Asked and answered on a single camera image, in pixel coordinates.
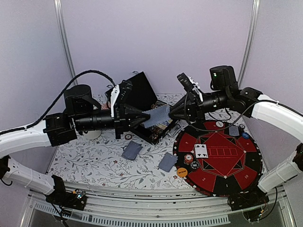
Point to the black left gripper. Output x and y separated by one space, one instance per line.
122 118

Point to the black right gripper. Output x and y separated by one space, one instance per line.
194 110

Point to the white dealer button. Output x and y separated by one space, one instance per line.
219 124

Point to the clubs face-up playing card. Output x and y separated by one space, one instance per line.
201 151

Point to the red 5 poker chip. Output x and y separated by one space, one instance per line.
188 159

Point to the grey card deck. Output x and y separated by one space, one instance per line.
167 162

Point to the black 100 poker chips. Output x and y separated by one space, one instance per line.
194 165

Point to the dealt face-down card pair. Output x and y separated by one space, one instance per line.
234 131

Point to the orange big blind button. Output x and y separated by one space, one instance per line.
182 172

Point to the blue small blind button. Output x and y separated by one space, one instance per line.
245 135

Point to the single face-down blue card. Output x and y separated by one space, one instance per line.
157 116

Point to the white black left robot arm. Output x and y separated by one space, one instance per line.
82 114

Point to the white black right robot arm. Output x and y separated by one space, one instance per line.
285 85

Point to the red white loose chip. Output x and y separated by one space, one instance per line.
128 136

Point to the open black poker chip case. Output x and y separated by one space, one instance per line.
144 98

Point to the floral white table mat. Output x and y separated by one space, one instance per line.
100 163

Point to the round red black poker mat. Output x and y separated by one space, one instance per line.
234 164

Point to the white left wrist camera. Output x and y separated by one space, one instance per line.
119 94

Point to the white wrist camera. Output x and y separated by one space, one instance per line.
190 85
119 94

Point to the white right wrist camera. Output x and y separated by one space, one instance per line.
190 85

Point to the right aluminium frame post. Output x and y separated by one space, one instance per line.
249 41

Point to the aluminium frame post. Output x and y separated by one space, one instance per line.
64 40
249 41

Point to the left aluminium frame post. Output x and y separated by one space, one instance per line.
64 40

